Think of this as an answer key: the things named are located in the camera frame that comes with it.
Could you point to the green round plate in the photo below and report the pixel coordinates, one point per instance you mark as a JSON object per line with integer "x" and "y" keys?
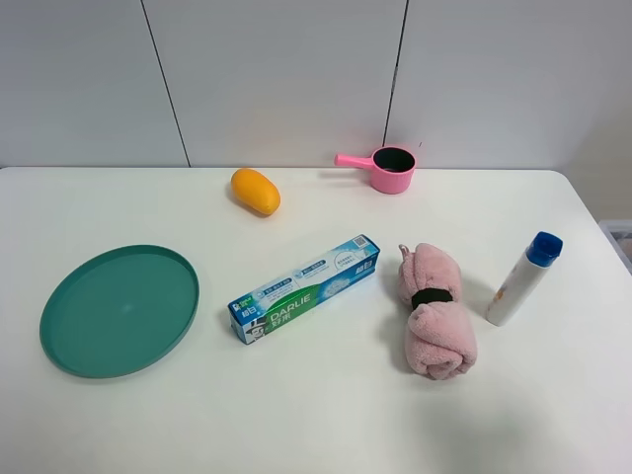
{"x": 119, "y": 312}

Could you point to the clear plastic storage bin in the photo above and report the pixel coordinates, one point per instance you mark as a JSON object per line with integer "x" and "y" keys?
{"x": 619, "y": 234}

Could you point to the pink saucepan with handle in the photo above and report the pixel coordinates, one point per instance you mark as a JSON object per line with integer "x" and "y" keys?
{"x": 390, "y": 168}

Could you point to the Darlie toothpaste box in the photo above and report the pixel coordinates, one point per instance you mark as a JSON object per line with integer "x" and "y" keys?
{"x": 284, "y": 298}

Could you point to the orange mango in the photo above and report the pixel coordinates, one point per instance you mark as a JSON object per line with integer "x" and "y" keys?
{"x": 255, "y": 190}

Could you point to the white bottle blue cap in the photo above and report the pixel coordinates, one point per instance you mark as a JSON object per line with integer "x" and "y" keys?
{"x": 524, "y": 277}

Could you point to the rolled pink towel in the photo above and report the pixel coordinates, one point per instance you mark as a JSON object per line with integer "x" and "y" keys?
{"x": 439, "y": 341}

